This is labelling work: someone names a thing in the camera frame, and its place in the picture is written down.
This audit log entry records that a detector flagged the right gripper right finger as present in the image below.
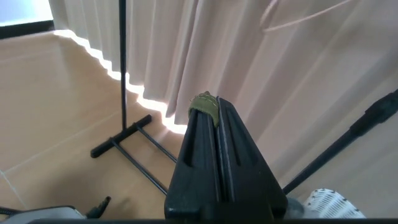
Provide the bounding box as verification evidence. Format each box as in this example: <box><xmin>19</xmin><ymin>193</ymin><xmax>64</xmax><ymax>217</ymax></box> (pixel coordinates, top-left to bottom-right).
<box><xmin>216</xmin><ymin>96</ymin><xmax>289</xmax><ymax>218</ymax></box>

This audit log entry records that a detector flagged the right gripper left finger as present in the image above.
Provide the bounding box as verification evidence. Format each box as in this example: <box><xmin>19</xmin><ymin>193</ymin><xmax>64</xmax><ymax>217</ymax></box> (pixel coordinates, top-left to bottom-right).
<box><xmin>164</xmin><ymin>111</ymin><xmax>223</xmax><ymax>218</ymax></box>

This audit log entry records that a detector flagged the green sleeveless shirt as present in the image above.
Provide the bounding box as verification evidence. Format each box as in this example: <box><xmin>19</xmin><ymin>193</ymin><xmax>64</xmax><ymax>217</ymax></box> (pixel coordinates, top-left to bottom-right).
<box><xmin>187</xmin><ymin>90</ymin><xmax>220</xmax><ymax>129</ymax></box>

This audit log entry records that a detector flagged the white laundry basket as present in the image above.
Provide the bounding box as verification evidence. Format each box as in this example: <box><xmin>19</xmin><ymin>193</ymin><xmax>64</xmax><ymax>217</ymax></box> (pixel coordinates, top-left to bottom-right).
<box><xmin>303</xmin><ymin>187</ymin><xmax>366</xmax><ymax>219</ymax></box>

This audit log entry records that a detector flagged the black clothes rack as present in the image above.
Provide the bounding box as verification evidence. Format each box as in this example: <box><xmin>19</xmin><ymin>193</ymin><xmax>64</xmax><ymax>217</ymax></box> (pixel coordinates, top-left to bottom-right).
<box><xmin>90</xmin><ymin>0</ymin><xmax>398</xmax><ymax>196</ymax></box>

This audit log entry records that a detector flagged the pink clothes hanger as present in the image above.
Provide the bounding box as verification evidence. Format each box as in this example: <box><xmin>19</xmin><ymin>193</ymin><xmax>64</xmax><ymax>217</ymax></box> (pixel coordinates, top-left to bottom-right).
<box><xmin>259</xmin><ymin>0</ymin><xmax>355</xmax><ymax>34</ymax></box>

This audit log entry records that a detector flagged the beige curtain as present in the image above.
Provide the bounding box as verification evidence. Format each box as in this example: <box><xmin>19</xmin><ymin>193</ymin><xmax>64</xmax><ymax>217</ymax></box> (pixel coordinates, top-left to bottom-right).
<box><xmin>48</xmin><ymin>0</ymin><xmax>398</xmax><ymax>218</ymax></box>

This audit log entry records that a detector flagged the window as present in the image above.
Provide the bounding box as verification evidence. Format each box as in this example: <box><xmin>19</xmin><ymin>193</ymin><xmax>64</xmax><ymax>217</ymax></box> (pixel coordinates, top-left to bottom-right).
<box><xmin>0</xmin><ymin>0</ymin><xmax>55</xmax><ymax>40</ymax></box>

